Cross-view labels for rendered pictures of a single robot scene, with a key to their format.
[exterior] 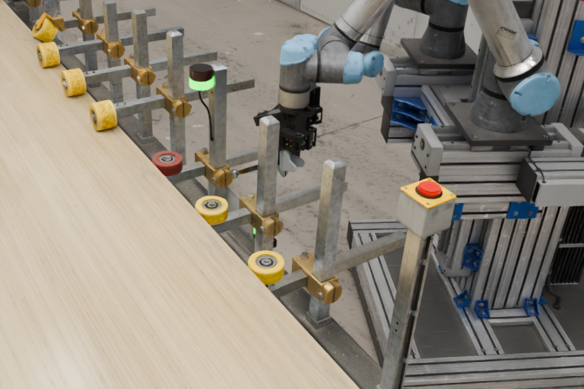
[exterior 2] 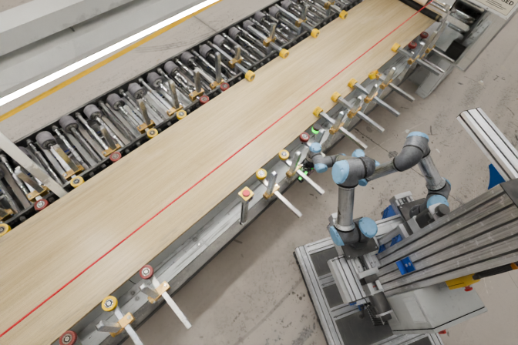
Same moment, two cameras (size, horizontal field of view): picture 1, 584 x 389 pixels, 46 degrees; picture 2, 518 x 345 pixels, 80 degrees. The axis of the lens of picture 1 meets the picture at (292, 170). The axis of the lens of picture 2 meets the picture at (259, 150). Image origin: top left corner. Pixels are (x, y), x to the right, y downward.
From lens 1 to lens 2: 1.69 m
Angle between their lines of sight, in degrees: 55
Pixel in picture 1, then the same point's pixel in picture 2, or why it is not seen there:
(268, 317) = (239, 177)
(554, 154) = (353, 266)
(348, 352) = (257, 209)
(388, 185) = not seen: hidden behind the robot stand
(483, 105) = not seen: hidden behind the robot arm
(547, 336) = (340, 309)
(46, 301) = (233, 128)
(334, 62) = (315, 160)
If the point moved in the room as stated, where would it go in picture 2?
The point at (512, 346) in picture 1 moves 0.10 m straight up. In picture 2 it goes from (329, 293) to (332, 290)
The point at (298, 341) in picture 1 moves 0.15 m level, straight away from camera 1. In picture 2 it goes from (232, 185) to (253, 184)
